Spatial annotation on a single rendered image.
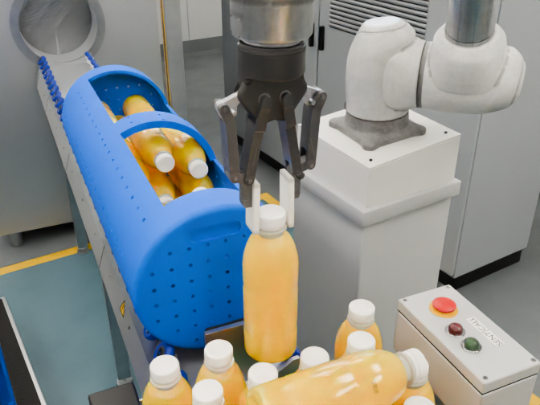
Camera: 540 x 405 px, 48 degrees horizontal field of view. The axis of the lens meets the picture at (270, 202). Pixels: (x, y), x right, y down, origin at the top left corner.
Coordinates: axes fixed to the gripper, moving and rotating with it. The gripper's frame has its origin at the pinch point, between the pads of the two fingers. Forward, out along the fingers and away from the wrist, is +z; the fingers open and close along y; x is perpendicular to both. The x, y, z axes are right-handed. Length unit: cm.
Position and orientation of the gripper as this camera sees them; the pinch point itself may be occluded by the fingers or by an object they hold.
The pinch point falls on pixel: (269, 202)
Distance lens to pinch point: 76.3
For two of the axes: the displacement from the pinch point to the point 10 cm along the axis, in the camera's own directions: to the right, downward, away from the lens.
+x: 3.8, 4.5, -8.1
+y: -9.2, 1.8, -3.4
